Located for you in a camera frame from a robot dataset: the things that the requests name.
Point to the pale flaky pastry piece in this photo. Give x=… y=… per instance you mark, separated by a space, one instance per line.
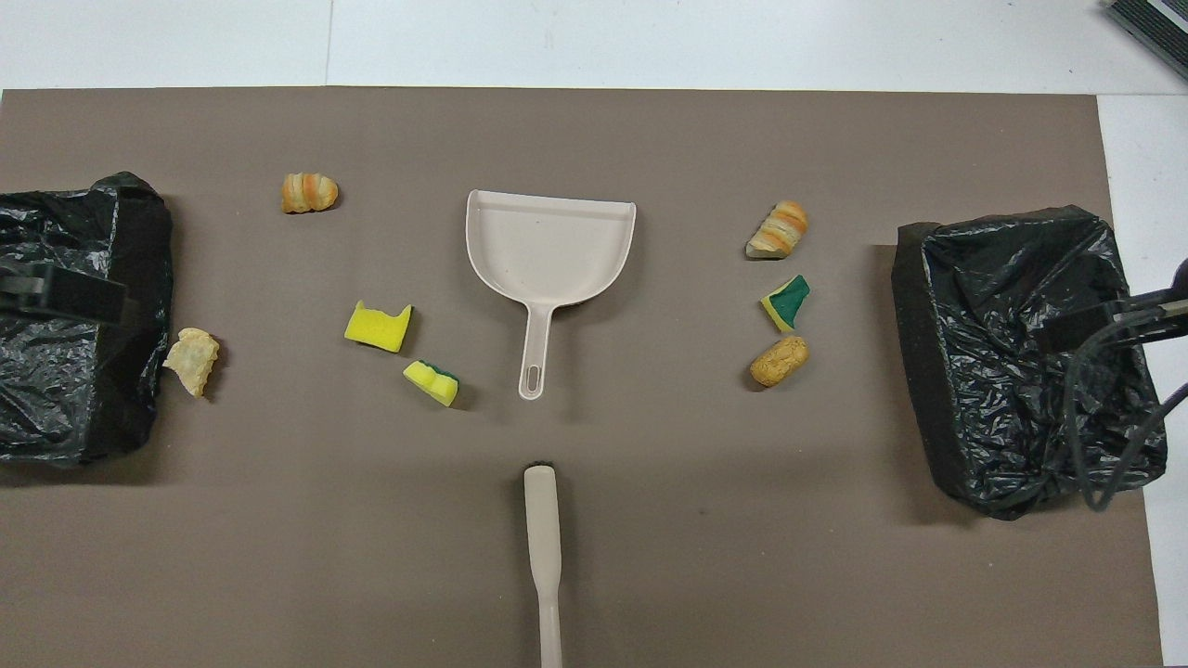
x=193 y=360

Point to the small golden croissant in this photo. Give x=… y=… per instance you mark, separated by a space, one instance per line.
x=310 y=192

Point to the green yellow sponge piece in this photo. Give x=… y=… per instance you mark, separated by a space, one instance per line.
x=787 y=302

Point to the round brown bread roll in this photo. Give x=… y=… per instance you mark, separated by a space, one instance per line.
x=780 y=362

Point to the notched yellow sponge piece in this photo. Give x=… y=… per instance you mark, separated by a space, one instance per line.
x=376 y=329

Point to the orange striped croissant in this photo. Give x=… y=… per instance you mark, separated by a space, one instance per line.
x=778 y=230

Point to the yellow green sponge wedge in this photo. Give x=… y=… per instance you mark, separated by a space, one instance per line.
x=429 y=380

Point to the beige plastic dustpan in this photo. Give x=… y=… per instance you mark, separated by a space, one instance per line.
x=552 y=246

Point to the beige brush black bristles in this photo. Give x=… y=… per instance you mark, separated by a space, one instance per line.
x=543 y=538

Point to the bin with black bag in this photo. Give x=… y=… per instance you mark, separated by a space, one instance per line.
x=1021 y=417
x=56 y=390

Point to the grey ribbed device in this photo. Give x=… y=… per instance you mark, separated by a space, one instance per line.
x=1155 y=23

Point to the brown table mat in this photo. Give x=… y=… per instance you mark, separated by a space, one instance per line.
x=650 y=121

